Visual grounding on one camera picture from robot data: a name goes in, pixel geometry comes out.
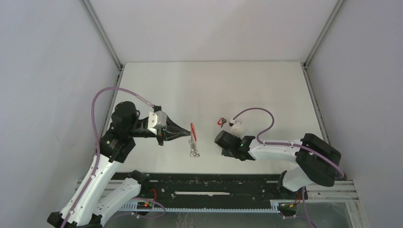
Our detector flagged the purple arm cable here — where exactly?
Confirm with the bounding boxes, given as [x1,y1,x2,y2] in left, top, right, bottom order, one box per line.
[232,107,345,180]
[59,87,162,228]

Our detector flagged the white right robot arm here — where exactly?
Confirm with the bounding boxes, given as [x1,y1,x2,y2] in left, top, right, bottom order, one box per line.
[214,130,344,199]

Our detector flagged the grey aluminium frame rail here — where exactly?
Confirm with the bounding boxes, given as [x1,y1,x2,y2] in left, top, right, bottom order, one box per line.
[301,0,347,144]

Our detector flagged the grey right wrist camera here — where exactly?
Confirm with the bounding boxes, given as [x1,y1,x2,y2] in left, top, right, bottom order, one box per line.
[229,119,244,137]

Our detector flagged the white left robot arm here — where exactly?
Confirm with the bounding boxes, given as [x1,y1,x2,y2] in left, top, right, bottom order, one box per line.
[47,101,191,228]

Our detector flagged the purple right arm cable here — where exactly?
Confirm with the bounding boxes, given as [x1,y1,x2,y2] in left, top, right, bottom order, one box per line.
[232,107,345,180]

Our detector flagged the key with red tag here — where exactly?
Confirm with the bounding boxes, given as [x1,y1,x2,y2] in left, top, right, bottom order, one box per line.
[217,117,227,128]

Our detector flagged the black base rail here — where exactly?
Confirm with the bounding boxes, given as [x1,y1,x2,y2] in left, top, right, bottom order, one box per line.
[94,171,307,211]

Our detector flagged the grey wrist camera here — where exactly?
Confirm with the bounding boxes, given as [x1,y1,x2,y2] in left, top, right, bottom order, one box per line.
[147,111,167,131]
[229,119,244,137]

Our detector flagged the white slotted cable duct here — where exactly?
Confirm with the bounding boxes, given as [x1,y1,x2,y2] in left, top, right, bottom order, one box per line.
[117,200,298,213]

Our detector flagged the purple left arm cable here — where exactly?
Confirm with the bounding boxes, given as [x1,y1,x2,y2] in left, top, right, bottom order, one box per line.
[59,87,162,228]

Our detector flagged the left aluminium frame post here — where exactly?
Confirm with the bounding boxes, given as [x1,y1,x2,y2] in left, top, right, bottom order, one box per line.
[80,0,123,71]

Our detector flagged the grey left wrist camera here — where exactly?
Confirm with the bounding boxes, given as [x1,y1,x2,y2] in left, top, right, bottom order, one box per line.
[147,111,167,131]

